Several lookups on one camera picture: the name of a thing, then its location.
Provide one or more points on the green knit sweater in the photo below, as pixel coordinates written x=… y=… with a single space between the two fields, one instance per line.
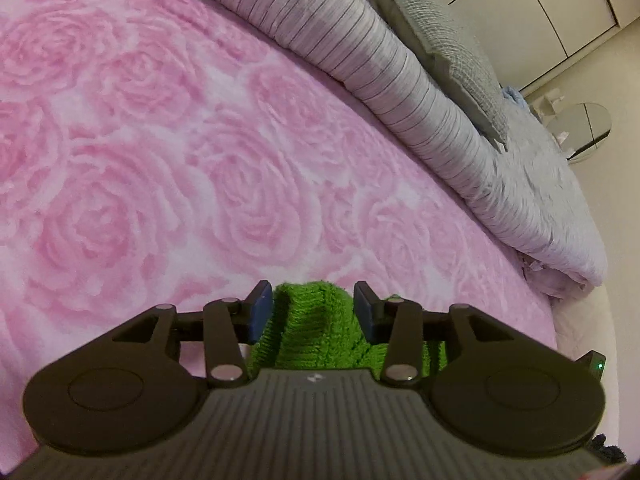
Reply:
x=310 y=325

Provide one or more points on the small white box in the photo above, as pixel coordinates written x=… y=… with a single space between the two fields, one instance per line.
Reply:
x=545 y=105

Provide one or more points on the dark fuzzy cloth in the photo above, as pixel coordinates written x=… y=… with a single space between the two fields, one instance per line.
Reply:
x=607 y=449

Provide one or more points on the white padded headboard cushion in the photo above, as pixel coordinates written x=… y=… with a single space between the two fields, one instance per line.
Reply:
x=600 y=320

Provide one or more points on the lilac striped folded quilt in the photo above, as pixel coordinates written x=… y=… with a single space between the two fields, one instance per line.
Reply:
x=350 y=50

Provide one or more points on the round mirror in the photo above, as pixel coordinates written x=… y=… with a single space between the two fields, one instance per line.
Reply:
x=585 y=125

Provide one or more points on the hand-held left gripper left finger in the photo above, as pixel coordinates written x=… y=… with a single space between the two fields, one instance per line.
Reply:
x=260 y=310

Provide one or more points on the light blue cloth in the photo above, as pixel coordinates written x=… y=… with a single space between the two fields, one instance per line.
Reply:
x=512 y=96

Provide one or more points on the pale ribbed quilt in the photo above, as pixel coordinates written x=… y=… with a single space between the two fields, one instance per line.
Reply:
x=540 y=185

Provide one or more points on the pink rose blanket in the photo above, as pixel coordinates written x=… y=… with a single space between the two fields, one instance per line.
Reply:
x=150 y=160

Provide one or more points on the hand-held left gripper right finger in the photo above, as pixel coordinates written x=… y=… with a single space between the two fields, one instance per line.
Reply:
x=364 y=310

